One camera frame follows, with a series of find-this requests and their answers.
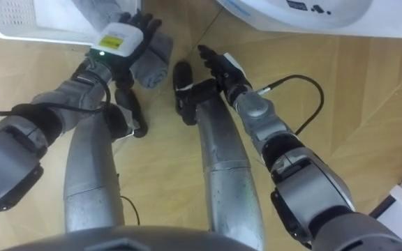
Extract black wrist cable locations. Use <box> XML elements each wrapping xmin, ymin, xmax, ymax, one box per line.
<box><xmin>0</xmin><ymin>71</ymin><xmax>113</xmax><ymax>118</ymax></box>
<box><xmin>256</xmin><ymin>74</ymin><xmax>325</xmax><ymax>137</ymax></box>

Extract robot legs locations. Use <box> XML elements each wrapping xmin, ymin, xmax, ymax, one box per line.
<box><xmin>63</xmin><ymin>61</ymin><xmax>268</xmax><ymax>251</ymax></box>

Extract white washing machine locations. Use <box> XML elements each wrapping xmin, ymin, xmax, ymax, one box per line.
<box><xmin>214</xmin><ymin>0</ymin><xmax>402</xmax><ymax>40</ymax></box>

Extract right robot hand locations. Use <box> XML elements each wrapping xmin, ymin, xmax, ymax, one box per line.
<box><xmin>197</xmin><ymin>44</ymin><xmax>254</xmax><ymax>102</ymax></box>

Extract robot body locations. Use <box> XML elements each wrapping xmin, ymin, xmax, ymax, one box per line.
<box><xmin>1</xmin><ymin>225</ymin><xmax>258</xmax><ymax>251</ymax></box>

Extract white plastic laundry basket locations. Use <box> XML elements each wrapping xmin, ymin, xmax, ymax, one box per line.
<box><xmin>0</xmin><ymin>0</ymin><xmax>142</xmax><ymax>46</ymax></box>

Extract grey towel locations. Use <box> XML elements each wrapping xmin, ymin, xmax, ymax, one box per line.
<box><xmin>71</xmin><ymin>0</ymin><xmax>174</xmax><ymax>90</ymax></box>

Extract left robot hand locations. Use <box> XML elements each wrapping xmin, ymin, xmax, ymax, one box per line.
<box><xmin>85</xmin><ymin>10</ymin><xmax>163</xmax><ymax>91</ymax></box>

